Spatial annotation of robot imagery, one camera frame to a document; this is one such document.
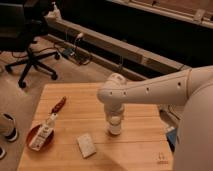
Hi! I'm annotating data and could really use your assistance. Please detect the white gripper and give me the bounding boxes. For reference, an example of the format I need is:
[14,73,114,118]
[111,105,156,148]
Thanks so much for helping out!
[104,104,125,122]

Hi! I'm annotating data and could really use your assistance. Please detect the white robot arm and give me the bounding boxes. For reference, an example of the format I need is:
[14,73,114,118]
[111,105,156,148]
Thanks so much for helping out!
[97,65,213,171]

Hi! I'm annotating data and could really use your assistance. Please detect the red bowl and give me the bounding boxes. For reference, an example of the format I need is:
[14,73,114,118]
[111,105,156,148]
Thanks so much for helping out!
[26,125,54,152]

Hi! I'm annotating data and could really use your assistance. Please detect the white labelled tube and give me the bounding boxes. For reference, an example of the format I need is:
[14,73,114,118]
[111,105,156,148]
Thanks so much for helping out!
[29,113,57,151]

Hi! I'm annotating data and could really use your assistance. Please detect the black and white shoe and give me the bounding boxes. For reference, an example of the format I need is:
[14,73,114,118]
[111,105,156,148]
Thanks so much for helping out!
[0,113,18,142]

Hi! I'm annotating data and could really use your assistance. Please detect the white spray bottle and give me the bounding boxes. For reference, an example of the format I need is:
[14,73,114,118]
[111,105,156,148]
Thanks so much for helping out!
[47,2,61,19]

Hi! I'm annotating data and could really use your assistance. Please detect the black office chair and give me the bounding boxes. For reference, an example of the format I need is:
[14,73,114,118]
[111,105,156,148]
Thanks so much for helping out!
[0,0,60,88]

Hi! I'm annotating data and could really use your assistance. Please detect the red handled tool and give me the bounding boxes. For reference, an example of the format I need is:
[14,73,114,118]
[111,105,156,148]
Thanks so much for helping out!
[51,96,66,114]

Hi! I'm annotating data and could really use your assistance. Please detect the power strip with cables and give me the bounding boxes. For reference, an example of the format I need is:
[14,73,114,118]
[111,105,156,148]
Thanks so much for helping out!
[59,32,92,65]

